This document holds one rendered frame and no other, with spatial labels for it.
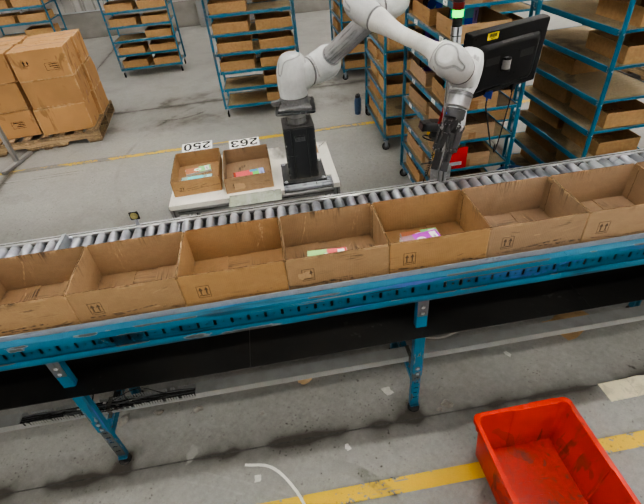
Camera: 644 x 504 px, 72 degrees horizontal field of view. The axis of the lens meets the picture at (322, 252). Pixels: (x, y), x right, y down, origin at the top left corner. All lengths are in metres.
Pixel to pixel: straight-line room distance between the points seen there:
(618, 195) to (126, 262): 2.21
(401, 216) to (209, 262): 0.85
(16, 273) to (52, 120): 4.06
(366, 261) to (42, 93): 4.91
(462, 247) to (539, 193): 0.55
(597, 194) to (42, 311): 2.34
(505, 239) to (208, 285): 1.14
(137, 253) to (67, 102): 4.16
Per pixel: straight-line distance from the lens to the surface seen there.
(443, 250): 1.76
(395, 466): 2.30
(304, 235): 1.92
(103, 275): 2.11
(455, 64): 1.63
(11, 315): 1.94
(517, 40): 2.42
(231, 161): 3.00
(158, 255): 1.99
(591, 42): 3.62
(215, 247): 1.94
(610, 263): 2.18
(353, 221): 1.92
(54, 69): 5.91
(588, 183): 2.32
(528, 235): 1.89
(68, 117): 6.07
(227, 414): 2.52
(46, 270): 2.16
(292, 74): 2.48
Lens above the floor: 2.08
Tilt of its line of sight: 39 degrees down
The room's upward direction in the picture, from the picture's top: 6 degrees counter-clockwise
